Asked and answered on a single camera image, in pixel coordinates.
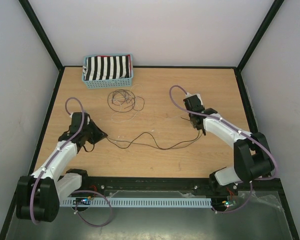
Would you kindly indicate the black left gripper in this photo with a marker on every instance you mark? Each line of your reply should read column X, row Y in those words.
column 99, row 134

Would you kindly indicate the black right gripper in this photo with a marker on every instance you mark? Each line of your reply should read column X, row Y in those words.
column 196, row 127

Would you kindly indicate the white zip tie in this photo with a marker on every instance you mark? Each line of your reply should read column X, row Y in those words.
column 123, row 101

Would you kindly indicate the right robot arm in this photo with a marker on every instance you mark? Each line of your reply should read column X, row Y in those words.
column 251, row 158

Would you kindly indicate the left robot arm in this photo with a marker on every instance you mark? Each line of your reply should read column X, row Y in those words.
column 38, row 195

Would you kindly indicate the light blue plastic basket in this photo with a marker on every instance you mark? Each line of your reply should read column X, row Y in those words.
column 109, row 83

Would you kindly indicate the black white striped cloth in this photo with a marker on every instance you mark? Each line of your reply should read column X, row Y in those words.
column 107, row 67

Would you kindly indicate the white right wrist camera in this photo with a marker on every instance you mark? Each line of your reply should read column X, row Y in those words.
column 190, row 95

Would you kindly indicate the light blue slotted cable duct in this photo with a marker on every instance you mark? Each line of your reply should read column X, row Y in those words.
column 126, row 202

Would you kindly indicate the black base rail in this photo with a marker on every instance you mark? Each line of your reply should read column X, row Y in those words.
column 197, row 186

